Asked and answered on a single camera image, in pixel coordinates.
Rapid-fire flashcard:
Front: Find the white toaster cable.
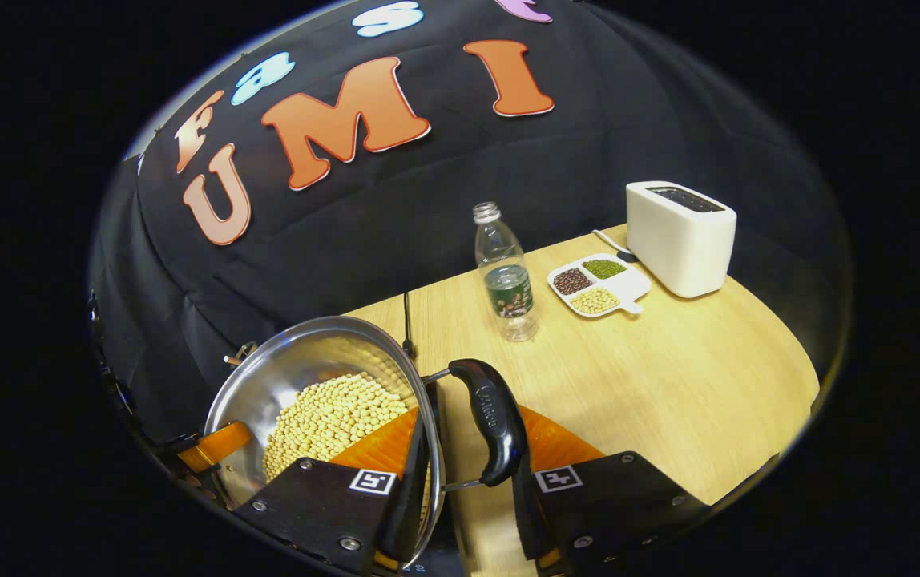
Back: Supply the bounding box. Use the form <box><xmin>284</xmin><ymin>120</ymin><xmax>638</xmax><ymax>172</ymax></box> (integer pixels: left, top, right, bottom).
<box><xmin>592</xmin><ymin>229</ymin><xmax>639</xmax><ymax>264</ymax></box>

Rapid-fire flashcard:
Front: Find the white toaster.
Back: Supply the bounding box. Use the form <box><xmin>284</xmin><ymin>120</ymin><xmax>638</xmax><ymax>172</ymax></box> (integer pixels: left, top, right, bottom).
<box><xmin>626</xmin><ymin>180</ymin><xmax>737</xmax><ymax>299</ymax></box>

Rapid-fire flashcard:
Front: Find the white divided dish of beans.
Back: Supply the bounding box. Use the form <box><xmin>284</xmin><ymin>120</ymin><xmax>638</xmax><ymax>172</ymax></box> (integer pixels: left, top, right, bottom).
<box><xmin>548</xmin><ymin>253</ymin><xmax>652</xmax><ymax>319</ymax></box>

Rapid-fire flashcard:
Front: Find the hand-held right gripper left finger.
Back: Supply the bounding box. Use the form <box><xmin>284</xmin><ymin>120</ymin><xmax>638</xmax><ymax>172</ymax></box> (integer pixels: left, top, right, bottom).
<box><xmin>233</xmin><ymin>407</ymin><xmax>433</xmax><ymax>576</ymax></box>

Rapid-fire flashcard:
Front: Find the stainless steel pot black handle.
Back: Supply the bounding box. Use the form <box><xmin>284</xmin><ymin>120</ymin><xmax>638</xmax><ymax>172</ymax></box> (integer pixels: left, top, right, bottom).
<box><xmin>204</xmin><ymin>315</ymin><xmax>530</xmax><ymax>571</ymax></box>

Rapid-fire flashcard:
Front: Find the black backdrop cloth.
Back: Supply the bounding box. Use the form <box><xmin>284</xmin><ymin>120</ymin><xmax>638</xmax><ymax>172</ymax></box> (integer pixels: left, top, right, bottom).
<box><xmin>90</xmin><ymin>0</ymin><xmax>852</xmax><ymax>450</ymax></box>

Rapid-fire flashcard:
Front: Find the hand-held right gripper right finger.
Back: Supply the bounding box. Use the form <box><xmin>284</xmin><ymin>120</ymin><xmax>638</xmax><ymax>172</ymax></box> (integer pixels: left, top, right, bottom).
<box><xmin>510</xmin><ymin>405</ymin><xmax>711</xmax><ymax>574</ymax></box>

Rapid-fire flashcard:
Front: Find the clear plastic water bottle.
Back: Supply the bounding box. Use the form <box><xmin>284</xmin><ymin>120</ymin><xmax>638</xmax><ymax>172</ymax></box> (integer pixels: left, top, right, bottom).
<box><xmin>474</xmin><ymin>202</ymin><xmax>539</xmax><ymax>343</ymax></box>

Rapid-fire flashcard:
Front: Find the black cooktop power cable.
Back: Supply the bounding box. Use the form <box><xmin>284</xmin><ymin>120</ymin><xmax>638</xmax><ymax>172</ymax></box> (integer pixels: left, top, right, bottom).
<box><xmin>401</xmin><ymin>291</ymin><xmax>418</xmax><ymax>360</ymax></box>

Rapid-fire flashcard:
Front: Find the pile of yellow soybeans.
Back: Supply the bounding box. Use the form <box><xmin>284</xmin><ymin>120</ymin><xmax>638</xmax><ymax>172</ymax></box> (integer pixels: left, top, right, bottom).
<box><xmin>262</xmin><ymin>372</ymin><xmax>413</xmax><ymax>482</ymax></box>

